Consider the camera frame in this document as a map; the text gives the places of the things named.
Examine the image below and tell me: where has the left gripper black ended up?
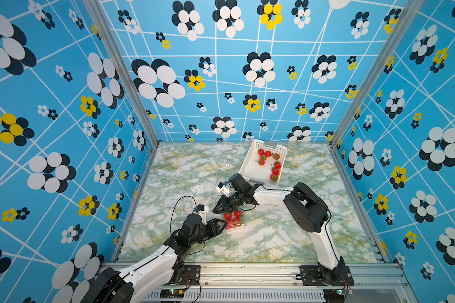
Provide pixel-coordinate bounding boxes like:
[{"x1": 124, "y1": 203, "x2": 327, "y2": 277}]
[{"x1": 190, "y1": 218, "x2": 229, "y2": 247}]

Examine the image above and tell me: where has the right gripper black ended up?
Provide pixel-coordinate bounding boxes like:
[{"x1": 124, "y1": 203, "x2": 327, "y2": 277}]
[{"x1": 211, "y1": 192, "x2": 244, "y2": 213}]

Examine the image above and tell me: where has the clear plastic clamshell container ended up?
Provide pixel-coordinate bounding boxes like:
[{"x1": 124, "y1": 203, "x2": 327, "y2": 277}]
[{"x1": 223, "y1": 210, "x2": 246, "y2": 231}]

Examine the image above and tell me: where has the white perforated plastic basket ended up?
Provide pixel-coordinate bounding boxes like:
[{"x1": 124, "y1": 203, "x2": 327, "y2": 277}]
[{"x1": 239, "y1": 140, "x2": 288, "y2": 187}]

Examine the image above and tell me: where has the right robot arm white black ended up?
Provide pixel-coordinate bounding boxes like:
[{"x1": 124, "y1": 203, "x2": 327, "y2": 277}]
[{"x1": 212, "y1": 174, "x2": 346, "y2": 285}]

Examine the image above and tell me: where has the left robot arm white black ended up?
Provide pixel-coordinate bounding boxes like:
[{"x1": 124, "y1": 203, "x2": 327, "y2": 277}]
[{"x1": 82, "y1": 213, "x2": 228, "y2": 302}]

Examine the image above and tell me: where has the green circuit board left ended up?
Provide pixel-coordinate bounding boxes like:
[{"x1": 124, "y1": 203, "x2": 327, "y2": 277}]
[{"x1": 159, "y1": 289, "x2": 185, "y2": 300}]

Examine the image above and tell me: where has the green circuit board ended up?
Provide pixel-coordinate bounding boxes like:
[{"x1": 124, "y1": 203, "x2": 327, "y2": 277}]
[
  {"x1": 324, "y1": 289, "x2": 353, "y2": 303},
  {"x1": 159, "y1": 289, "x2": 185, "y2": 300}
]

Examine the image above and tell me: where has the green circuit board right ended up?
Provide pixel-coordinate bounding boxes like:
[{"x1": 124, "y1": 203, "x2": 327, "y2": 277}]
[{"x1": 324, "y1": 289, "x2": 353, "y2": 303}]

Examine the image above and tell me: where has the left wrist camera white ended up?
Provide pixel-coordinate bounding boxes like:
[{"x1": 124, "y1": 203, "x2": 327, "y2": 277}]
[{"x1": 195, "y1": 205, "x2": 209, "y2": 225}]

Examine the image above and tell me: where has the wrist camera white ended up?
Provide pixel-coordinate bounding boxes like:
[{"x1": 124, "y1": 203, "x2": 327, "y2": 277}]
[
  {"x1": 195, "y1": 205, "x2": 209, "y2": 225},
  {"x1": 216, "y1": 181, "x2": 232, "y2": 196}
]

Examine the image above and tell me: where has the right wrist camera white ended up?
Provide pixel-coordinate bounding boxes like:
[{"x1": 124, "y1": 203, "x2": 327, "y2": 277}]
[{"x1": 216, "y1": 181, "x2": 232, "y2": 196}]

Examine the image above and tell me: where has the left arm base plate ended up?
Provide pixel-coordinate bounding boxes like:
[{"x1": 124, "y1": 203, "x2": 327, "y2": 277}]
[{"x1": 164, "y1": 264, "x2": 202, "y2": 286}]

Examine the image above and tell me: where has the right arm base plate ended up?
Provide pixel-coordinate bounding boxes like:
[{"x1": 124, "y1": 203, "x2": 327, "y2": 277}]
[{"x1": 295, "y1": 265, "x2": 355, "y2": 287}]

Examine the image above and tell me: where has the aluminium front rail frame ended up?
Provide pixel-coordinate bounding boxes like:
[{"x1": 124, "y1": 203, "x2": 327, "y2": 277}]
[{"x1": 103, "y1": 263, "x2": 417, "y2": 302}]

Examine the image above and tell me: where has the left aluminium corner post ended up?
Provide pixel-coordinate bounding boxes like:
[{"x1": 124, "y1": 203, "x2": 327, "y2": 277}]
[{"x1": 84, "y1": 0, "x2": 159, "y2": 151}]

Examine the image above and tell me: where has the aluminium corner post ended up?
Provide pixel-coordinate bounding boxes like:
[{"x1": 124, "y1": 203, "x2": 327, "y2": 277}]
[
  {"x1": 84, "y1": 0, "x2": 159, "y2": 151},
  {"x1": 329, "y1": 0, "x2": 424, "y2": 150}
]

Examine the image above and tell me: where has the right aluminium corner post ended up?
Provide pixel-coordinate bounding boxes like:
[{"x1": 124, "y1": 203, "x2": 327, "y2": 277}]
[{"x1": 329, "y1": 0, "x2": 424, "y2": 150}]

